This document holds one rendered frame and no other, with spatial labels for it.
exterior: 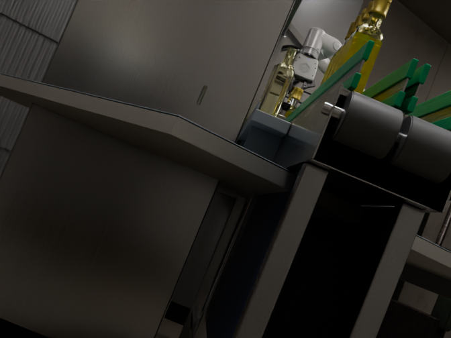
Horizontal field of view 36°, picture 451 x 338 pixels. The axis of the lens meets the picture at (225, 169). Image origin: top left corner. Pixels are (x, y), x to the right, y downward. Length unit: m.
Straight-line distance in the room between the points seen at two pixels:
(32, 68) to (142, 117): 4.27
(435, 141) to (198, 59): 1.16
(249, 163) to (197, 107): 0.86
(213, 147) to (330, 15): 2.75
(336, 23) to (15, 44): 2.55
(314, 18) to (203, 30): 1.80
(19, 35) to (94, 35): 3.31
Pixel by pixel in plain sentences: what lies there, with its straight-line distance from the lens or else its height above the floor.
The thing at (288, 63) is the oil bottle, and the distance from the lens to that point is 2.00.
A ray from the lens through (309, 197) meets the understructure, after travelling 1.10.
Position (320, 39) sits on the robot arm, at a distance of 2.85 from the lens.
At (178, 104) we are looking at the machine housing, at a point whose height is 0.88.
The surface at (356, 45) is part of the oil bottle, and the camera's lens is 1.42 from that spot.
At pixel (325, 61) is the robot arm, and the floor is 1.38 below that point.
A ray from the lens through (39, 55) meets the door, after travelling 5.48.
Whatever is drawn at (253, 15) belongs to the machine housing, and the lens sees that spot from 2.13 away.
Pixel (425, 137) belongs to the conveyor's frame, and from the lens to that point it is 1.05.
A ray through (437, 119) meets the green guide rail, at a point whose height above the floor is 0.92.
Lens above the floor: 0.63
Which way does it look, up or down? 3 degrees up
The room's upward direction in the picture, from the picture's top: 22 degrees clockwise
